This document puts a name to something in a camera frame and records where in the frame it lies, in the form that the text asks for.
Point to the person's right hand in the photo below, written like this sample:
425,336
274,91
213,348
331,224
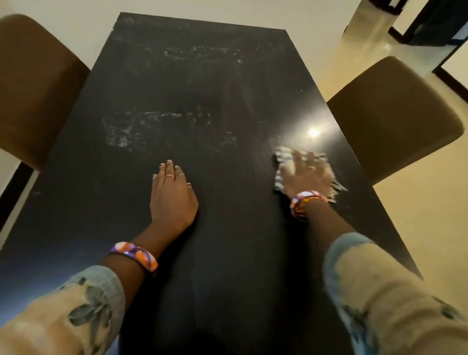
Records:
305,175

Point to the person's left hand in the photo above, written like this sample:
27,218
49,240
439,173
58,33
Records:
172,205

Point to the striped cloth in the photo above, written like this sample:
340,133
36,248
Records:
283,155

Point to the brown chair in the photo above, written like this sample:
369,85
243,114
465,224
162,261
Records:
391,117
33,87

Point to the person's left forearm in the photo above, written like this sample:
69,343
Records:
73,311

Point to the person's right forearm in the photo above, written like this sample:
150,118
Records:
376,292

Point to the white purple bangle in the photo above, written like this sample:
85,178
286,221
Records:
305,194

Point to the orange purple bangle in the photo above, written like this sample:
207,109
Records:
135,254

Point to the black table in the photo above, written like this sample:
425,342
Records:
219,91

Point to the dark door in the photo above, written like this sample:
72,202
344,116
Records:
438,22

